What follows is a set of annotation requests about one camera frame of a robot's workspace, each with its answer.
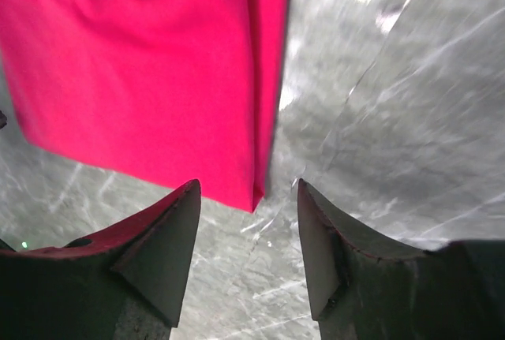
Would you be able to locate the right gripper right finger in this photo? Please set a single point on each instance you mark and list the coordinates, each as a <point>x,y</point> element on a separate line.
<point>365,285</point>

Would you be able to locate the red t-shirt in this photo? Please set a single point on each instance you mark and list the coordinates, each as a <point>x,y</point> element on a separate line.
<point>163,90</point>

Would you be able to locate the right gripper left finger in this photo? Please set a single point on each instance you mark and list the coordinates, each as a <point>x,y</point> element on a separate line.
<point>126,281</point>

